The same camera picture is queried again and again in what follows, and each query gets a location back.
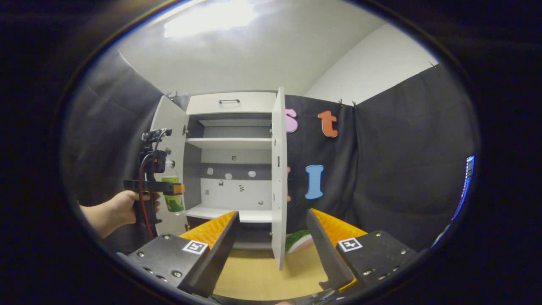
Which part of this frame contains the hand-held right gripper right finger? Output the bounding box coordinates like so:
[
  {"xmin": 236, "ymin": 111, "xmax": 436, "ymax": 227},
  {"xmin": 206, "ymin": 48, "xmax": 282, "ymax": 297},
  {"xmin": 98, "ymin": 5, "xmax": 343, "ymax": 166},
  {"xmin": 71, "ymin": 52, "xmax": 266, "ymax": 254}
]
[{"xmin": 306, "ymin": 208, "xmax": 420, "ymax": 297}]

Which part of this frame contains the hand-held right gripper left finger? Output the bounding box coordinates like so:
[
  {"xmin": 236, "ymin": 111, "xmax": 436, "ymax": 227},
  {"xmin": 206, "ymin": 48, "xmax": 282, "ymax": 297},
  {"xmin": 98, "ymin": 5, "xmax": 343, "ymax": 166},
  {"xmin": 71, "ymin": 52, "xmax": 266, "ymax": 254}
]
[{"xmin": 116, "ymin": 211, "xmax": 241, "ymax": 298}]

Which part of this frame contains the clear bottle green label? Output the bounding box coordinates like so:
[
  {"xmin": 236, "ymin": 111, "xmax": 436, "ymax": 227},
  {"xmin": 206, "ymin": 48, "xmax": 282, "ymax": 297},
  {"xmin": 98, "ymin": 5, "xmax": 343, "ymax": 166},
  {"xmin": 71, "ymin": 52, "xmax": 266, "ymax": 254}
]
[{"xmin": 162, "ymin": 158, "xmax": 186, "ymax": 215}]

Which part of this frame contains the white cabinet door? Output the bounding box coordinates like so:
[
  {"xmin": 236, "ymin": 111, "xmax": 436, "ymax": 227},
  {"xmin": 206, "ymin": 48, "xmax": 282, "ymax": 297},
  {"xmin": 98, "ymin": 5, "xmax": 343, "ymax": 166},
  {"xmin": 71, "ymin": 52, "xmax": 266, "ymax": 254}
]
[
  {"xmin": 150, "ymin": 95, "xmax": 190, "ymax": 238},
  {"xmin": 271, "ymin": 87, "xmax": 288, "ymax": 271}
]

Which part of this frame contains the white cabinet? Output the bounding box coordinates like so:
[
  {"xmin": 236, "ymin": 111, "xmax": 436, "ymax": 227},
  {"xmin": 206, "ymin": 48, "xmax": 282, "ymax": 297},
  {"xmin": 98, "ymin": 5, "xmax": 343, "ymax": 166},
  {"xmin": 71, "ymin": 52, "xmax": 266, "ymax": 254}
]
[{"xmin": 183, "ymin": 91, "xmax": 288, "ymax": 250}]

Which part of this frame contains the white cabinet shelf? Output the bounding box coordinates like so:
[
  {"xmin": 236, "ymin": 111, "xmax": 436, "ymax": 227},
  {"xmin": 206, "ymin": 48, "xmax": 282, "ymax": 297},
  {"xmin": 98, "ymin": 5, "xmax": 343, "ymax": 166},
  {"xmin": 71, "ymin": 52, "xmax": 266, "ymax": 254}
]
[{"xmin": 186, "ymin": 138, "xmax": 273, "ymax": 150}]

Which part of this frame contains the white cabinet drawer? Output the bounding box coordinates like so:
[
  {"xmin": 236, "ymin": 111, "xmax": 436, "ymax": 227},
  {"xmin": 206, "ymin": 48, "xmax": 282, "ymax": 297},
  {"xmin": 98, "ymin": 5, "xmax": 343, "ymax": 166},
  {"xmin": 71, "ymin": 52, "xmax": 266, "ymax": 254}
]
[{"xmin": 186, "ymin": 92, "xmax": 278, "ymax": 115}]

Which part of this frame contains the toy watermelon slice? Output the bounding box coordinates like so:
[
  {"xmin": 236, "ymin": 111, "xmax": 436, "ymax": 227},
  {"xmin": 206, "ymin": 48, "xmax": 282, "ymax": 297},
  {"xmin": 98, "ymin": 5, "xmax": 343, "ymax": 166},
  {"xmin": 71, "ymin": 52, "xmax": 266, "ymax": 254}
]
[{"xmin": 285, "ymin": 230, "xmax": 315, "ymax": 254}]

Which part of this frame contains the black backdrop cloth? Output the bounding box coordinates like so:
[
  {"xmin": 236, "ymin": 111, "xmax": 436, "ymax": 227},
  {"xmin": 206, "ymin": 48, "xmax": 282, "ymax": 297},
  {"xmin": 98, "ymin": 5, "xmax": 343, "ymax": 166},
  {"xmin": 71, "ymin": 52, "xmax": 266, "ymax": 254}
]
[{"xmin": 64, "ymin": 49, "xmax": 479, "ymax": 255}]

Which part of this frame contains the blue lit display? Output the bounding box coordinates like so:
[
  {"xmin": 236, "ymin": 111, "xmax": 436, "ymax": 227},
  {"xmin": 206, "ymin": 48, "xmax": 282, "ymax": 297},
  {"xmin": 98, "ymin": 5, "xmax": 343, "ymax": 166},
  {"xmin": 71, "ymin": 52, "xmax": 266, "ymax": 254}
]
[{"xmin": 436, "ymin": 155, "xmax": 476, "ymax": 247}]

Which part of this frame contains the red cable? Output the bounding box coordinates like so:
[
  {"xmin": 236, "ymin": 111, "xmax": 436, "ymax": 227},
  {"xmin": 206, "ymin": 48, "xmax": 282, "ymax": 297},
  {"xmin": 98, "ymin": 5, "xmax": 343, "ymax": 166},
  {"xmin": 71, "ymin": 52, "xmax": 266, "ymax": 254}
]
[{"xmin": 138, "ymin": 152, "xmax": 155, "ymax": 240}]

